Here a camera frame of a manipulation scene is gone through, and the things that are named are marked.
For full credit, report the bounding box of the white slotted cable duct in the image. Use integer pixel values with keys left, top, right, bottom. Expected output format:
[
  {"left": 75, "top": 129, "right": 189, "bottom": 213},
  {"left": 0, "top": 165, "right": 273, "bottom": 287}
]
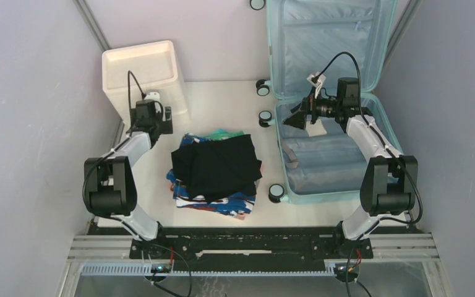
[{"left": 81, "top": 262, "right": 336, "bottom": 277}]

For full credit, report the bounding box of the right black camera cable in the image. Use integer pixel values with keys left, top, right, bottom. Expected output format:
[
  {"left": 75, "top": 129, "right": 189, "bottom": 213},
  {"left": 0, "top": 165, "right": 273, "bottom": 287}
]
[{"left": 312, "top": 51, "right": 424, "bottom": 225}]

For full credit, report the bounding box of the white box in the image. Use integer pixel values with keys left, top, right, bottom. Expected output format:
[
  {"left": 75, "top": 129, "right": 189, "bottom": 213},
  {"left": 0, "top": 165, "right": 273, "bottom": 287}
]
[{"left": 305, "top": 119, "right": 327, "bottom": 137}]

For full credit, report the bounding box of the green white patterned garment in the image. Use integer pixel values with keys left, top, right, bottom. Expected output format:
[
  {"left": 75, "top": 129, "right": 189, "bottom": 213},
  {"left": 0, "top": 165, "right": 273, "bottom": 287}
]
[{"left": 204, "top": 129, "right": 244, "bottom": 140}]

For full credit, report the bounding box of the black mounting rail base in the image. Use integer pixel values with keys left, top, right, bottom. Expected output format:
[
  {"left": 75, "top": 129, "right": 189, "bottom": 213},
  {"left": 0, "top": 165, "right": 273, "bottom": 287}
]
[{"left": 129, "top": 226, "right": 374, "bottom": 270}]

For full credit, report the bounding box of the black camera cable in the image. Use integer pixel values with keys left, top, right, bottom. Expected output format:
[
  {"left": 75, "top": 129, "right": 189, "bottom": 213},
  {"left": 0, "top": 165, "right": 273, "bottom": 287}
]
[
  {"left": 312, "top": 51, "right": 424, "bottom": 225},
  {"left": 82, "top": 70, "right": 165, "bottom": 206}
]

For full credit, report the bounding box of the light blue ribbed suitcase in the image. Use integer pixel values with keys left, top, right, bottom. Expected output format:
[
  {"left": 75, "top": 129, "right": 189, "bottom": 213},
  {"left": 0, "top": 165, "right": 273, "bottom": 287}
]
[{"left": 250, "top": 1, "right": 400, "bottom": 204}]

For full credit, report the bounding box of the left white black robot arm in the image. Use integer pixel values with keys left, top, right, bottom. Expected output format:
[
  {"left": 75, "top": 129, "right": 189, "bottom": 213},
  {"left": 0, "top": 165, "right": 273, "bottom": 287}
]
[{"left": 82, "top": 98, "right": 173, "bottom": 258}]

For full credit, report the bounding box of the black garment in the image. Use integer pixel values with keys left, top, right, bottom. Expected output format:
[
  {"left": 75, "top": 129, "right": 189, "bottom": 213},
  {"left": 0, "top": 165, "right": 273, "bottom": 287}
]
[{"left": 171, "top": 134, "right": 262, "bottom": 202}]

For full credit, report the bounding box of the white three-drawer storage cabinet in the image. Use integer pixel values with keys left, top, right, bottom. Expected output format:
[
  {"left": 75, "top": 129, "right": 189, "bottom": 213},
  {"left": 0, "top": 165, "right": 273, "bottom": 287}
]
[{"left": 101, "top": 40, "right": 188, "bottom": 126}]

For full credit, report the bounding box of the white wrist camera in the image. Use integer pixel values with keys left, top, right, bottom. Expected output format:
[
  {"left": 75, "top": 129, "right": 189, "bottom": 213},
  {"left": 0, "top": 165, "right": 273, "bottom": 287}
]
[
  {"left": 307, "top": 72, "right": 326, "bottom": 99},
  {"left": 143, "top": 91, "right": 161, "bottom": 102}
]

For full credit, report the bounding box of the blue white striped garment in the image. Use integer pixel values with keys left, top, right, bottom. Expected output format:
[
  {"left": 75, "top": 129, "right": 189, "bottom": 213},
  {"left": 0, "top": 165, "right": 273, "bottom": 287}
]
[{"left": 166, "top": 133, "right": 256, "bottom": 220}]

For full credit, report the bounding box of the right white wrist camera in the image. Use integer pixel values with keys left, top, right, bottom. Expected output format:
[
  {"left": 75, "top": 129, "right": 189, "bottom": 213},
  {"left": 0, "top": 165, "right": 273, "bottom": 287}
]
[{"left": 307, "top": 72, "right": 326, "bottom": 99}]

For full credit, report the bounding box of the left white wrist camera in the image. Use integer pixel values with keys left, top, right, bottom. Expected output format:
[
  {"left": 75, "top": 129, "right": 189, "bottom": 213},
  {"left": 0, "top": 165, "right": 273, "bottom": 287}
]
[{"left": 143, "top": 91, "right": 161, "bottom": 102}]

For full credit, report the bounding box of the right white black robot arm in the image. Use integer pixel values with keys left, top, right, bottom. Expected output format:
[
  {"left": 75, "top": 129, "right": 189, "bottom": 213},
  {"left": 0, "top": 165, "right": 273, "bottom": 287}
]
[{"left": 282, "top": 74, "right": 419, "bottom": 257}]

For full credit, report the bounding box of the left black camera cable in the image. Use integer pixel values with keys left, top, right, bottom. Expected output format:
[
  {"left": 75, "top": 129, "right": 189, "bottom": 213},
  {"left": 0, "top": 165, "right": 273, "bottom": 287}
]
[{"left": 82, "top": 70, "right": 165, "bottom": 206}]

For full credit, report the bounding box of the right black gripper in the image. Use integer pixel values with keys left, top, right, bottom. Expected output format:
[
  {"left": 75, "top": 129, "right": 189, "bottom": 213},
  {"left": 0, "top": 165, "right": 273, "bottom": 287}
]
[{"left": 284, "top": 84, "right": 343, "bottom": 129}]

